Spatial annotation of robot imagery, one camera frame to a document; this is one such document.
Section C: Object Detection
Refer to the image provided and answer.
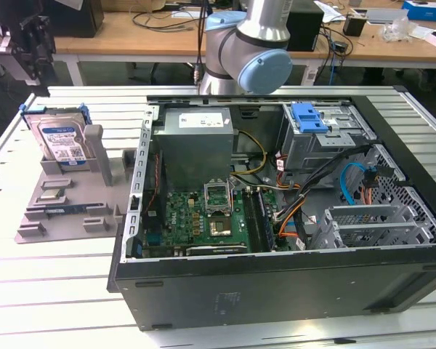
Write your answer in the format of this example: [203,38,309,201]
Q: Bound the hard disk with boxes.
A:
[20,103,92,168]

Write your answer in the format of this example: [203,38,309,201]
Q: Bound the blue disk bay latch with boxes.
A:
[291,103,330,134]

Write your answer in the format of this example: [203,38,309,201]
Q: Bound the metal disk bay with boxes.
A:
[278,103,377,174]

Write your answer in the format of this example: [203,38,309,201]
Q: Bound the large black box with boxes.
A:
[39,0,105,39]

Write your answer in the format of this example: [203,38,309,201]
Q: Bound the wooden desk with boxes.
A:
[0,9,436,70]

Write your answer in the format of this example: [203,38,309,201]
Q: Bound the CPU chip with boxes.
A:
[38,188,66,201]

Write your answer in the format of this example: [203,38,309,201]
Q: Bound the grey parts rack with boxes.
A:
[14,123,137,244]

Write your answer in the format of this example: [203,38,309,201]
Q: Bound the RAM stick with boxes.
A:
[45,205,90,215]

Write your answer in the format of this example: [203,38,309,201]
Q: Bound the grey power supply unit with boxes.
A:
[150,106,239,192]

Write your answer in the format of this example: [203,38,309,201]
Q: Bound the green motherboard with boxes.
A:
[141,187,291,257]

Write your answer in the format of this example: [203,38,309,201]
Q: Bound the metal socket cover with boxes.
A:
[202,177,233,215]

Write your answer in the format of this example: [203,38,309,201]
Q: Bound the CPU socket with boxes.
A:
[207,216,233,237]

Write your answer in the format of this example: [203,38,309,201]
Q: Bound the black RAM slot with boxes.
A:
[256,188,278,250]
[241,187,267,254]

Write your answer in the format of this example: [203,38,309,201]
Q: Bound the small black box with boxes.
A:
[286,6,326,52]

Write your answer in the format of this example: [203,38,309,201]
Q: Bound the black PC case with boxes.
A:
[107,85,436,332]

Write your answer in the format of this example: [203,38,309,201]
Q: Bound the grey tray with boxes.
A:
[366,7,410,25]

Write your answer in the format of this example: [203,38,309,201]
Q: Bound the clear plastic bag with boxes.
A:
[380,17,421,41]

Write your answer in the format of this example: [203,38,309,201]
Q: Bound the grey metal drive cage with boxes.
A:
[310,203,436,250]

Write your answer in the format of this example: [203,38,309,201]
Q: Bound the white box black inlay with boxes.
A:
[419,27,436,48]

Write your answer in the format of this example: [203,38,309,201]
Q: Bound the blue cardboard box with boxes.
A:
[401,0,436,22]

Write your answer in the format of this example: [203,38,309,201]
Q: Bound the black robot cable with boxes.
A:
[192,0,210,87]

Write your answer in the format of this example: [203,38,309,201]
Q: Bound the yellow and black wires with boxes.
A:
[232,130,268,176]

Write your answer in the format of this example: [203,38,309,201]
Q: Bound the orange wire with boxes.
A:
[275,217,303,239]

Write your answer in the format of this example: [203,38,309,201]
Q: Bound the black wire bundle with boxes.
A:
[275,143,371,222]

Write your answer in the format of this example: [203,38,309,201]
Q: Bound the blue data wire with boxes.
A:
[339,162,368,206]

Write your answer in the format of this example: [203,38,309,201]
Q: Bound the black power wire connector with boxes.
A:
[362,165,395,188]

